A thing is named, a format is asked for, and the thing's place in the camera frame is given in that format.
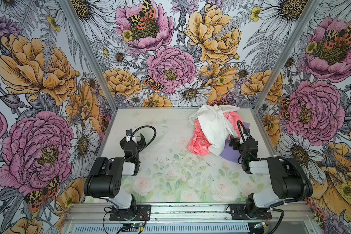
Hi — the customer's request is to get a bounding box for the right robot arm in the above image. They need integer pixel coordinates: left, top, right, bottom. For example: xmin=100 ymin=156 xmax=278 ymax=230
xmin=227 ymin=136 xmax=313 ymax=220

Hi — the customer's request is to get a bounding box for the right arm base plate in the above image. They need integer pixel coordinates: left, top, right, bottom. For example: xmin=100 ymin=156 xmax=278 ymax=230
xmin=225 ymin=203 xmax=272 ymax=220

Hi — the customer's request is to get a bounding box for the white vented cable duct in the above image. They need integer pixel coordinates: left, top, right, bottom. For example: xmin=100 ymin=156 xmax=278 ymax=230
xmin=67 ymin=222 xmax=250 ymax=234

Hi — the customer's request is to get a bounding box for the purple cloth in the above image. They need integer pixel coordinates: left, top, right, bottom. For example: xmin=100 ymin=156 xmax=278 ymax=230
xmin=220 ymin=121 xmax=248 ymax=164

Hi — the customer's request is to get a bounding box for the aluminium mounting rail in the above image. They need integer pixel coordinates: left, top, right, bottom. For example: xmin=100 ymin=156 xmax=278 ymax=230
xmin=65 ymin=202 xmax=313 ymax=224

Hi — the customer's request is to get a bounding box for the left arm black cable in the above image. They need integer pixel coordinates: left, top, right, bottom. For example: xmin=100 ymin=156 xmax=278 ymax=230
xmin=125 ymin=125 xmax=157 ymax=162

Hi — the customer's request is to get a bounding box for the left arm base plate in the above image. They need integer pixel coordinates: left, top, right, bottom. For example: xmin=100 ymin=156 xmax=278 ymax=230
xmin=109 ymin=205 xmax=152 ymax=221

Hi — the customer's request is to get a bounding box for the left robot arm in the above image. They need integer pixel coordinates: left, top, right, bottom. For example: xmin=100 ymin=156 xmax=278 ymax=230
xmin=83 ymin=135 xmax=146 ymax=221

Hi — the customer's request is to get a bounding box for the pink patterned cloth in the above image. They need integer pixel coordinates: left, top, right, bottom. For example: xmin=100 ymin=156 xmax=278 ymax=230
xmin=187 ymin=111 xmax=244 ymax=156

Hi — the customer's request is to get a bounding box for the white cloth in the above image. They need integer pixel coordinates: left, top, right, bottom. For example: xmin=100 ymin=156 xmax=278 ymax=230
xmin=189 ymin=104 xmax=240 ymax=157

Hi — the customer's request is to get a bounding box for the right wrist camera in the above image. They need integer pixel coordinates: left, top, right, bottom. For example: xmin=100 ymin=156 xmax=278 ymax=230
xmin=242 ymin=129 xmax=250 ymax=139

